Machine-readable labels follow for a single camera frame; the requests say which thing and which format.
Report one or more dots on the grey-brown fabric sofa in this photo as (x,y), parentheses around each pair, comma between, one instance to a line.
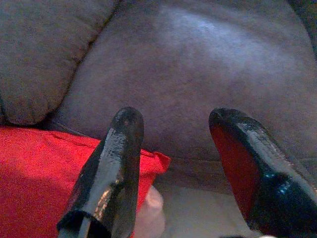
(185,86)

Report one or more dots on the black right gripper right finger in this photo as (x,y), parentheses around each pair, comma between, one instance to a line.
(272,193)

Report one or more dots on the red pillow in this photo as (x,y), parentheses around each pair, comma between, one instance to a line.
(37,186)

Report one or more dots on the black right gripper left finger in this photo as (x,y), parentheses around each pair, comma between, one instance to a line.
(116,161)

